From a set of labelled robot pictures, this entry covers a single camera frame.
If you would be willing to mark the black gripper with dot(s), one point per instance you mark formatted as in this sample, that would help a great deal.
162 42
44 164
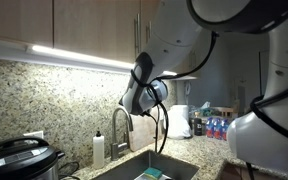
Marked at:
149 115

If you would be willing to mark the steel gooseneck kitchen faucet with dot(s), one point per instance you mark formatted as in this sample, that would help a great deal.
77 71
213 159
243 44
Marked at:
114 140

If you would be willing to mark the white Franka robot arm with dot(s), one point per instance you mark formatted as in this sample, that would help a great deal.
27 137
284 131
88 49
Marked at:
267 140

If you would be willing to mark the wooden cutting board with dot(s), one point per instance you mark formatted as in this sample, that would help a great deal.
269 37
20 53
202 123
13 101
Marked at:
144 133

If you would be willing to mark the white paper towel roll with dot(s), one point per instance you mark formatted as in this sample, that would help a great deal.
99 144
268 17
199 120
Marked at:
179 123

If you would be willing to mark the dark bottle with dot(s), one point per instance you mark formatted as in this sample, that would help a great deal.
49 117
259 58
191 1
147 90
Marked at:
197 126

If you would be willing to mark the teal tissue box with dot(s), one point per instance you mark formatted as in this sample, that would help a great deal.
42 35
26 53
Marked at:
200 108

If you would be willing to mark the teal kitchen sponge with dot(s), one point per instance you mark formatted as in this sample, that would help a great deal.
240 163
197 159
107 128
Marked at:
152 172

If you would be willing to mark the steel kitchen sink basin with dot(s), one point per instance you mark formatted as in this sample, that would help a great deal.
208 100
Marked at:
124 168

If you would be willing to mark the white soap bottle black cap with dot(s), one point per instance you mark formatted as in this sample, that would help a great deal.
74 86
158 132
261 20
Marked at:
98 153

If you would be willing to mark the wooden crate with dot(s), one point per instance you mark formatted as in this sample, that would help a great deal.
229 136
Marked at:
224 111

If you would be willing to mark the under-cabinet light strip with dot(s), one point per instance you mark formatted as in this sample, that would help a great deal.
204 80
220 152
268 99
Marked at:
77 56

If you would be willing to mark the wooden upper cabinet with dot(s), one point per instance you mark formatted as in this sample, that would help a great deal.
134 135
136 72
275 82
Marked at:
94 26

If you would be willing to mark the steel black pressure cooker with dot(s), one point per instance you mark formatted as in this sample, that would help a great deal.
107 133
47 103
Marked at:
17 160

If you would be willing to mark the white wall outlet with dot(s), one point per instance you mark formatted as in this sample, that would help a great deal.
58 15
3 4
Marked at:
34 134

